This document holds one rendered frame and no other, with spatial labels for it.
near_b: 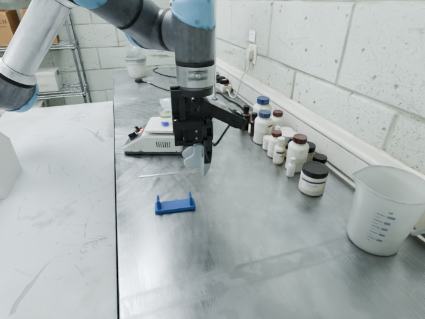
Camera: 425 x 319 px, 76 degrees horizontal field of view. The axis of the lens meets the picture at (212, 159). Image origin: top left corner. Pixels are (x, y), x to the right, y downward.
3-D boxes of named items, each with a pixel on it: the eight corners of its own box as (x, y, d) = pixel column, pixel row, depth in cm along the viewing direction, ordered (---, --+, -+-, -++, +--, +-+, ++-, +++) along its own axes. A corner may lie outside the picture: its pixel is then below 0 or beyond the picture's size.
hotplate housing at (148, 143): (123, 154, 92) (119, 133, 88) (133, 137, 104) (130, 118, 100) (189, 155, 92) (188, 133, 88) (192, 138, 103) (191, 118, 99)
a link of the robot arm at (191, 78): (210, 59, 56) (219, 68, 50) (210, 81, 59) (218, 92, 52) (174, 60, 55) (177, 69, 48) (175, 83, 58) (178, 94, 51)
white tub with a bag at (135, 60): (124, 78, 178) (118, 43, 167) (130, 73, 191) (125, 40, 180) (145, 78, 178) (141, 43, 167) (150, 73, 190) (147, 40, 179)
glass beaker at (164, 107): (165, 121, 96) (163, 98, 92) (178, 123, 94) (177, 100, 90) (155, 127, 91) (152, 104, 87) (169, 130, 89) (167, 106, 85)
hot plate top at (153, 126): (143, 133, 89) (143, 130, 88) (151, 118, 99) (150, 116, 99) (180, 133, 88) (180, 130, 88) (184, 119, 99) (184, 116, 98)
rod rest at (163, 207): (155, 214, 67) (153, 202, 65) (155, 205, 70) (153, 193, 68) (195, 209, 69) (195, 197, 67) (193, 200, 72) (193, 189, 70)
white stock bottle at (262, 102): (270, 126, 112) (273, 95, 106) (268, 133, 106) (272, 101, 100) (252, 125, 114) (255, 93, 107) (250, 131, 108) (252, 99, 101)
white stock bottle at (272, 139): (265, 157, 91) (268, 133, 86) (267, 150, 95) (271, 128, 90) (280, 159, 89) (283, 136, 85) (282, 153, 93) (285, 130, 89)
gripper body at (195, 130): (172, 134, 63) (169, 81, 57) (209, 131, 65) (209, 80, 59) (175, 150, 57) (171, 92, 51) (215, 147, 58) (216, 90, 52)
